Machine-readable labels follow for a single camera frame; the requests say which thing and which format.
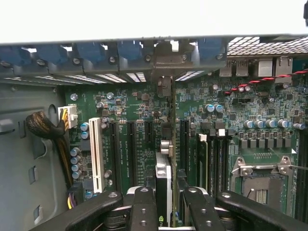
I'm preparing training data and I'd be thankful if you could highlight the black RAM slot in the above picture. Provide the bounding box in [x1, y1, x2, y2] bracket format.
[209, 137, 217, 193]
[216, 128, 229, 192]

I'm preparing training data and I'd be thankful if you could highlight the long black expansion slot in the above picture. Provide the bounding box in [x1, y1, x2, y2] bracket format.
[180, 119, 190, 175]
[127, 121, 137, 191]
[109, 120, 120, 191]

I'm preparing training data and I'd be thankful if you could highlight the CPU socket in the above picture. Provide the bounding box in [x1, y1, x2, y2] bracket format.
[230, 155, 299, 217]

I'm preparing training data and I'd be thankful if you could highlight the white expansion slot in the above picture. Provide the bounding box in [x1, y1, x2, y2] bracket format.
[88, 117, 106, 194]

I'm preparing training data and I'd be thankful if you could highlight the short black expansion slot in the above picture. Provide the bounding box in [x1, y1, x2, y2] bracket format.
[145, 120, 154, 142]

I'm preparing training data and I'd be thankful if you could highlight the thin metal locking lever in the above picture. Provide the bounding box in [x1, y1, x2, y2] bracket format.
[287, 163, 308, 172]

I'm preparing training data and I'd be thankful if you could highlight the green motherboard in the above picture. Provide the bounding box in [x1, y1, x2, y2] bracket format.
[64, 72, 308, 217]

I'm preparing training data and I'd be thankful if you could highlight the white power connector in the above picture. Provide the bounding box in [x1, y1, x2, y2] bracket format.
[57, 104, 79, 129]

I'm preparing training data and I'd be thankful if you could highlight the grey power supply unit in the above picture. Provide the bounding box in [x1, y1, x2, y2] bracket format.
[0, 81, 70, 231]

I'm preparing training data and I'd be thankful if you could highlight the open black PC case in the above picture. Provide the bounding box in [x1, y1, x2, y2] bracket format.
[0, 33, 308, 231]

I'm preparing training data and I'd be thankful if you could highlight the braided black yellow wire bundle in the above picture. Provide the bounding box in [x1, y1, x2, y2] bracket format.
[25, 110, 77, 210]

